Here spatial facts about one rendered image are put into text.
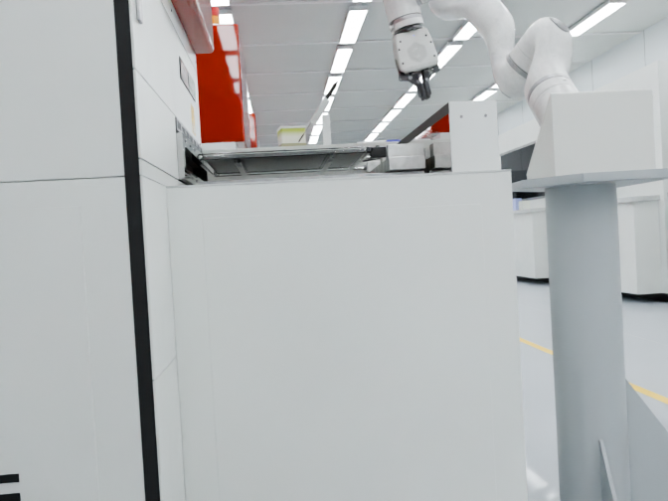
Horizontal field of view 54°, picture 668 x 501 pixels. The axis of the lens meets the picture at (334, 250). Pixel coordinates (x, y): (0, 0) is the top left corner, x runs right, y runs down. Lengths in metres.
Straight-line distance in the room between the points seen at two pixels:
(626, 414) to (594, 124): 0.67
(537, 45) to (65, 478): 1.47
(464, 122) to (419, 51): 0.44
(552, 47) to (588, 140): 0.37
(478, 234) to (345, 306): 0.28
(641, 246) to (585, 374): 4.47
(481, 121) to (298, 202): 0.39
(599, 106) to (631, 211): 4.47
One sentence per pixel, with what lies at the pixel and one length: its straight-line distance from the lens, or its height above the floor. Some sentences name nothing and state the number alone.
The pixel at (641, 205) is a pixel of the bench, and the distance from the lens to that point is 6.07.
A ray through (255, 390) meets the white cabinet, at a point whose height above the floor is 0.45.
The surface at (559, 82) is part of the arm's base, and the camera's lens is 1.77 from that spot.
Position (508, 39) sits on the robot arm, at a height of 1.24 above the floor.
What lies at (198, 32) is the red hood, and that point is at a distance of 1.69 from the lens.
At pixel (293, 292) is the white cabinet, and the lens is 1.18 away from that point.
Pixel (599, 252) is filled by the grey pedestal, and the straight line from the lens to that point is 1.61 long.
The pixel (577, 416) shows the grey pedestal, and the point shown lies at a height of 0.27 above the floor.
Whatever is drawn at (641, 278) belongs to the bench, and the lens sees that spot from 6.07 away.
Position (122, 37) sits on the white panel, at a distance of 1.05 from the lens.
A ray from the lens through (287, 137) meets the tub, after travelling 1.89.
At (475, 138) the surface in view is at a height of 0.89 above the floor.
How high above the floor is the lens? 0.72
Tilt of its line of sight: 1 degrees down
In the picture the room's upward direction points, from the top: 3 degrees counter-clockwise
